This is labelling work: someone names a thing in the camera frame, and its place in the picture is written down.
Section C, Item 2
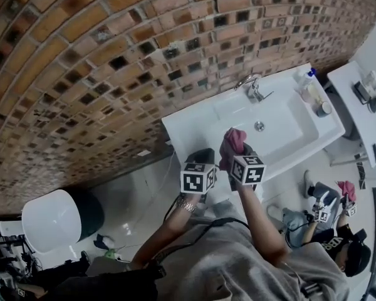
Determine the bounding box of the silver metal wristwatch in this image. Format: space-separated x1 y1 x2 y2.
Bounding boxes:
177 198 197 214

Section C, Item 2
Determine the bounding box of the person's left forearm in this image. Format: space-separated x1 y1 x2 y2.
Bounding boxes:
130 193 207 271

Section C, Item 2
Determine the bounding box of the dark blue rag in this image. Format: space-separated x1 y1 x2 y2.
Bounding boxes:
93 233 115 250

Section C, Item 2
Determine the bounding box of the person's right forearm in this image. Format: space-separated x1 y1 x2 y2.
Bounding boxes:
236 183 291 268

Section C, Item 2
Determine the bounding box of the person's black clothing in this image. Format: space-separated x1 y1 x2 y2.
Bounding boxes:
34 255 167 301

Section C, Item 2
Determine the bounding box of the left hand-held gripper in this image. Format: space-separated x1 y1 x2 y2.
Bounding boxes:
179 147 219 197

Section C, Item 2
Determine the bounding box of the grey round jar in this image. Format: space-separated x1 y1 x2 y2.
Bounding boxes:
315 101 333 118

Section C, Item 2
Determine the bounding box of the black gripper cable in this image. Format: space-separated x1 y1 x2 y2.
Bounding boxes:
161 196 250 258

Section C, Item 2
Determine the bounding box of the white washstand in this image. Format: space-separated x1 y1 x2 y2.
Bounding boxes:
327 60 376 169

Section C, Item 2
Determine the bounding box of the white ceramic sink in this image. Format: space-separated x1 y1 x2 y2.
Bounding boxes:
161 63 346 200

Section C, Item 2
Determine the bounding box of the pink cloth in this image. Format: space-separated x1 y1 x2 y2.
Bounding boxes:
218 127 248 171
337 180 357 202

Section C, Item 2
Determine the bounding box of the chrome sink faucet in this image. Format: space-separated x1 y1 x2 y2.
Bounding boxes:
234 73 275 103

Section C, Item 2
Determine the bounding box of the black equipment clutter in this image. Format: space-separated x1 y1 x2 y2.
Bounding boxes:
0 219 48 296

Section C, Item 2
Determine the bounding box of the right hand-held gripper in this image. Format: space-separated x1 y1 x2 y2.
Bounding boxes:
227 143 267 193

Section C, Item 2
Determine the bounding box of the person's grey sweatshirt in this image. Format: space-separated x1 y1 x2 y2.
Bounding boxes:
161 219 350 301

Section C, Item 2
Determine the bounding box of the black soap holder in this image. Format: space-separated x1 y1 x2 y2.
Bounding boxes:
353 80 372 105

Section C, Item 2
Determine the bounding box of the pale pink bottle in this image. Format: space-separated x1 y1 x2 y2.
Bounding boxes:
300 83 324 105

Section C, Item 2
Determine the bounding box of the white bottle with blue cap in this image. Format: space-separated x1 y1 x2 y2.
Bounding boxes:
296 67 317 89

